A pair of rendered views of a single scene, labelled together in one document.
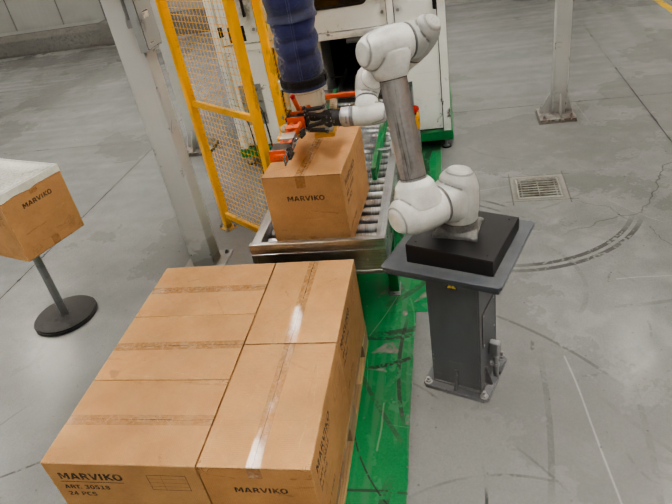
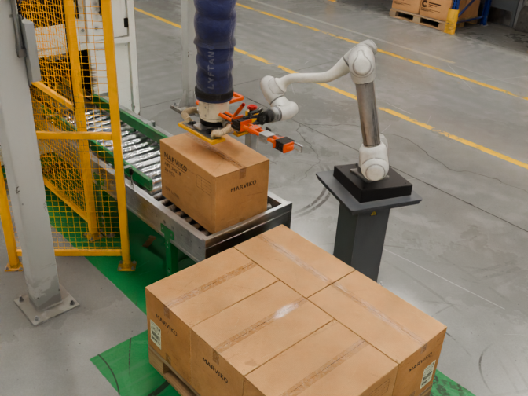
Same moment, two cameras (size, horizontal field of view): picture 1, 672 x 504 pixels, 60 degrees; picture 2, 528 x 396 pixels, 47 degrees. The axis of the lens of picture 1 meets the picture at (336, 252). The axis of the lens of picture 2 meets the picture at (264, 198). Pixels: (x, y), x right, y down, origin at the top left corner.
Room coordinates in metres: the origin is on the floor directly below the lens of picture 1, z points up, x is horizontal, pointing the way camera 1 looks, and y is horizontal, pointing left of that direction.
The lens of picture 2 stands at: (0.78, 2.68, 2.58)
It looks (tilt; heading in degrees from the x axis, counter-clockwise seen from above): 30 degrees down; 302
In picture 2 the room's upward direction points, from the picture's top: 3 degrees clockwise
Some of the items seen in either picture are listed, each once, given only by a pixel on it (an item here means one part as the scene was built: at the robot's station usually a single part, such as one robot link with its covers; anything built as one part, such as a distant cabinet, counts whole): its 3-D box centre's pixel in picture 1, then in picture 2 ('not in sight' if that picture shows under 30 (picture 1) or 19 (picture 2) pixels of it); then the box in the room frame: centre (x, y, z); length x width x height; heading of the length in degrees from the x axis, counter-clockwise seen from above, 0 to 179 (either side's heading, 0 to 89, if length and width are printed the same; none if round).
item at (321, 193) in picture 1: (320, 184); (213, 177); (2.84, 0.02, 0.75); 0.60 x 0.40 x 0.40; 163
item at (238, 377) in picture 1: (233, 378); (289, 335); (1.92, 0.55, 0.34); 1.20 x 1.00 x 0.40; 166
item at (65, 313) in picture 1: (46, 278); not in sight; (3.15, 1.80, 0.31); 0.40 x 0.40 x 0.62
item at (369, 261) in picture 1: (319, 262); (249, 238); (2.50, 0.09, 0.47); 0.70 x 0.03 x 0.15; 76
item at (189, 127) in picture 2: not in sight; (201, 129); (2.88, 0.09, 1.10); 0.34 x 0.10 x 0.05; 166
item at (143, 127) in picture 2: (389, 122); (148, 127); (3.92, -0.54, 0.60); 1.60 x 0.10 x 0.09; 166
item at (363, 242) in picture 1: (316, 245); (249, 223); (2.50, 0.09, 0.58); 0.70 x 0.03 x 0.06; 76
